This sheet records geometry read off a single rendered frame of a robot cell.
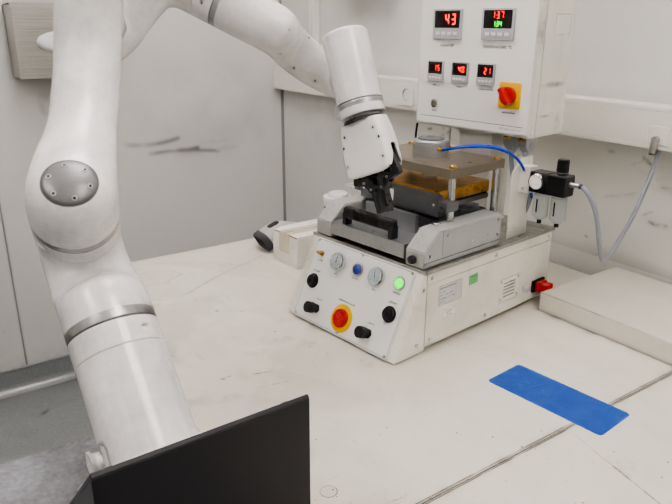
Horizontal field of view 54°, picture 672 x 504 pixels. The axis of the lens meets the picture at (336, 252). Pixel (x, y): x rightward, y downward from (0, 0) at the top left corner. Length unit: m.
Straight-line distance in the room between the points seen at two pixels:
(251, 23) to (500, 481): 0.85
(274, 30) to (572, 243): 1.08
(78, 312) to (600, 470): 0.79
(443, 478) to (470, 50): 0.94
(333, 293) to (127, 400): 0.69
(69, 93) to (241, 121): 1.92
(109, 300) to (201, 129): 2.02
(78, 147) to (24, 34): 1.57
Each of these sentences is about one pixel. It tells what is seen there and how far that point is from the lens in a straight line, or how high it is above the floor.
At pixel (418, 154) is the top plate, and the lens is 1.46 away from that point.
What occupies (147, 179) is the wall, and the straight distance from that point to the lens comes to 2.81.
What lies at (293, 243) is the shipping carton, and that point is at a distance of 1.79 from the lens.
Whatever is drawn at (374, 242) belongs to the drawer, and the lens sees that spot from 1.38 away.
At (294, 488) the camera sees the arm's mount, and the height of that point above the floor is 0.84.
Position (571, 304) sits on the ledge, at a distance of 1.57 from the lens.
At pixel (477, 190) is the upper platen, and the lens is 1.46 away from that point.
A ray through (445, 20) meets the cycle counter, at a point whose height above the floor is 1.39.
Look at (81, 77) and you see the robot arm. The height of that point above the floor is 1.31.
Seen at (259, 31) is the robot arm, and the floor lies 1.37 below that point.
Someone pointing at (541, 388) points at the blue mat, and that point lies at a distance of 1.30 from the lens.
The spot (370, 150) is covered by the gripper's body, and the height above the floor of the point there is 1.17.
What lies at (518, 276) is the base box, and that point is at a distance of 1.57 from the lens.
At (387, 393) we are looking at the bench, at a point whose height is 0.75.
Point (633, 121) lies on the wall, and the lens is 1.74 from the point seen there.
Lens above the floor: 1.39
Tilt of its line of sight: 19 degrees down
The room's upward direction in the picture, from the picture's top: straight up
